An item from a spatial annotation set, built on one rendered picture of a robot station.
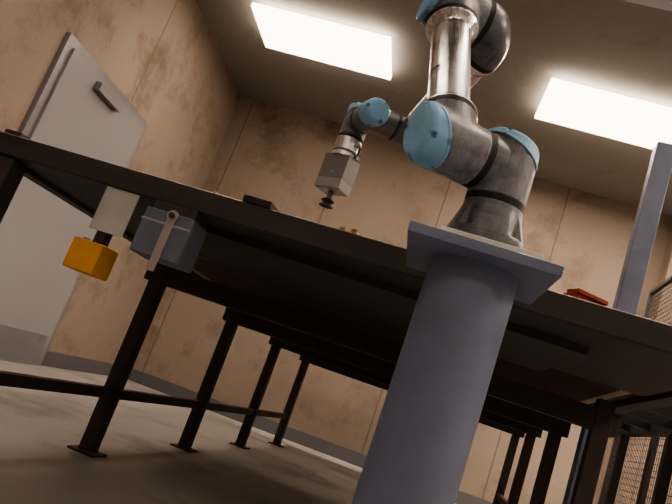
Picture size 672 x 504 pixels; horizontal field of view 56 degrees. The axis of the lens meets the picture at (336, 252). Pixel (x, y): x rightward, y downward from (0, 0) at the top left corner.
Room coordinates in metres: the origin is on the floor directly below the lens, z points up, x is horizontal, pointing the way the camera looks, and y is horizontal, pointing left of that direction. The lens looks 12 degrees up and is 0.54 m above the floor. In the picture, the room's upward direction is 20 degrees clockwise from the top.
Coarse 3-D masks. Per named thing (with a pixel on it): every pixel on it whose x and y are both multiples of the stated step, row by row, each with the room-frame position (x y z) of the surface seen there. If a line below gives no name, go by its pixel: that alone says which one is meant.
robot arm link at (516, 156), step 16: (496, 128) 1.13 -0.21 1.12; (496, 144) 1.10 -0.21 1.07; (512, 144) 1.11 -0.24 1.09; (528, 144) 1.11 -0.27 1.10; (496, 160) 1.10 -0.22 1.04; (512, 160) 1.11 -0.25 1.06; (528, 160) 1.12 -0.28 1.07; (480, 176) 1.12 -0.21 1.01; (496, 176) 1.11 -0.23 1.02; (512, 176) 1.11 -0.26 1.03; (528, 176) 1.12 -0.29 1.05; (512, 192) 1.11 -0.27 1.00; (528, 192) 1.14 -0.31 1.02
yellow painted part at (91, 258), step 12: (84, 240) 1.62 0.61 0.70; (96, 240) 1.65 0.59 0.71; (108, 240) 1.66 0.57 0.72; (72, 252) 1.62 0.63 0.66; (84, 252) 1.61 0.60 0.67; (96, 252) 1.60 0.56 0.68; (108, 252) 1.63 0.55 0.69; (72, 264) 1.62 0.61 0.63; (84, 264) 1.61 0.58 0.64; (96, 264) 1.61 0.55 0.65; (108, 264) 1.65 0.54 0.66; (96, 276) 1.63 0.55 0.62; (108, 276) 1.67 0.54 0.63
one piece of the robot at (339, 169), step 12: (336, 156) 1.71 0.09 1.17; (348, 156) 1.68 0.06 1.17; (324, 168) 1.72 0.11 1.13; (336, 168) 1.70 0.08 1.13; (348, 168) 1.69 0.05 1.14; (324, 180) 1.71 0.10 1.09; (336, 180) 1.69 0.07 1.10; (348, 180) 1.71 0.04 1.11; (324, 192) 1.77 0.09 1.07; (336, 192) 1.73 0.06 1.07; (348, 192) 1.72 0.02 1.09
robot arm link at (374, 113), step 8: (368, 104) 1.58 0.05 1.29; (376, 104) 1.58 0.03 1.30; (384, 104) 1.58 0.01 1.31; (352, 112) 1.67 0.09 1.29; (360, 112) 1.61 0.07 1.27; (368, 112) 1.58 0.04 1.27; (376, 112) 1.58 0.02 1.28; (384, 112) 1.59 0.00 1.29; (392, 112) 1.62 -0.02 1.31; (352, 120) 1.66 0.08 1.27; (360, 120) 1.62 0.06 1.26; (368, 120) 1.59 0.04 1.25; (376, 120) 1.58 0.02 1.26; (384, 120) 1.59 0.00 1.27; (392, 120) 1.62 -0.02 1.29; (360, 128) 1.65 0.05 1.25; (368, 128) 1.64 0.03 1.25; (376, 128) 1.63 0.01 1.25; (384, 128) 1.62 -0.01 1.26; (392, 128) 1.62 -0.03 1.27; (384, 136) 1.65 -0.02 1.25
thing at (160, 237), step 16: (160, 208) 1.59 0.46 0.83; (176, 208) 1.58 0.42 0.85; (144, 224) 1.58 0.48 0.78; (160, 224) 1.57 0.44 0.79; (176, 224) 1.56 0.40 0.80; (192, 224) 1.55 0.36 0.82; (144, 240) 1.58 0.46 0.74; (160, 240) 1.56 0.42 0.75; (176, 240) 1.56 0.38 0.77; (192, 240) 1.58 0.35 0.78; (144, 256) 1.62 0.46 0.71; (160, 256) 1.56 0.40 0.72; (176, 256) 1.55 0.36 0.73; (192, 256) 1.62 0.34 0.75
